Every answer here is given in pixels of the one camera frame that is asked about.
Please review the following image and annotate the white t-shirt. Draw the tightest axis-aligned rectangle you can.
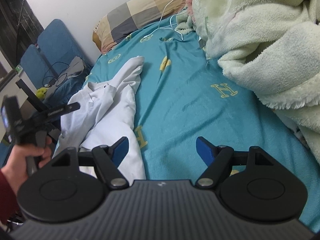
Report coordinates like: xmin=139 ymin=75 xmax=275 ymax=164
xmin=54 ymin=56 xmax=146 ymax=183

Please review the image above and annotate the red sleeve forearm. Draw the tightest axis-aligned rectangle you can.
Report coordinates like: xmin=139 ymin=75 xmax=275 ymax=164
xmin=0 ymin=171 xmax=19 ymax=225

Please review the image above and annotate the person left hand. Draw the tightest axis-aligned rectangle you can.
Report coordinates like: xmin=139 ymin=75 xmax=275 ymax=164
xmin=1 ymin=137 xmax=52 ymax=194

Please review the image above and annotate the yellow green plush toy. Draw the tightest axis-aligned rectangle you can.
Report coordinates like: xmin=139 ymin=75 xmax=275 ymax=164
xmin=36 ymin=87 xmax=48 ymax=101

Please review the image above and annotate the white dark-edged table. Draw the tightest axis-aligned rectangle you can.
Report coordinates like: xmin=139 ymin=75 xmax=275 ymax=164
xmin=0 ymin=49 xmax=28 ymax=145

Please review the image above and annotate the teal patterned bed sheet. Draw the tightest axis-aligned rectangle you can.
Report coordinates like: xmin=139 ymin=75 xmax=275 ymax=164
xmin=82 ymin=19 xmax=319 ymax=232

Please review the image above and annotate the blue covered chair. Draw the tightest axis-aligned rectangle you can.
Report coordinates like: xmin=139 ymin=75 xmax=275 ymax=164
xmin=37 ymin=19 xmax=92 ymax=108
xmin=20 ymin=44 xmax=57 ymax=89

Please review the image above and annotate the grey cloth on chair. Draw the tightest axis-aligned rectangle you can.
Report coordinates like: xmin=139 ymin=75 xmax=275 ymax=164
xmin=45 ymin=56 xmax=86 ymax=99

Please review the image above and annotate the green cartoon fleece blanket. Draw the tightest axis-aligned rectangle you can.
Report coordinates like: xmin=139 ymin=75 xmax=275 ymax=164
xmin=192 ymin=0 xmax=319 ymax=158

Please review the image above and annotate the light green folded cloth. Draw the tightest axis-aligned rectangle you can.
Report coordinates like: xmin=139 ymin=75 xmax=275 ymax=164
xmin=175 ymin=6 xmax=196 ymax=35

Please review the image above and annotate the checkered pillow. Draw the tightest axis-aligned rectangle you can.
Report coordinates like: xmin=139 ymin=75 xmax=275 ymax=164
xmin=92 ymin=0 xmax=186 ymax=54

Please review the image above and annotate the pink fleece blanket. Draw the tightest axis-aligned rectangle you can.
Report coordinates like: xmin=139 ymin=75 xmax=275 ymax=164
xmin=185 ymin=0 xmax=195 ymax=23

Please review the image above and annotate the black cable on chair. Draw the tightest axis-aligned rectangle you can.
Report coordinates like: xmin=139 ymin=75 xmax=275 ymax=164
xmin=42 ymin=61 xmax=75 ymax=88

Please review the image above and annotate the white charging cable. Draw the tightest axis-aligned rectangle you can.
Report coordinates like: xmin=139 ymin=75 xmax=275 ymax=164
xmin=145 ymin=0 xmax=190 ymax=42

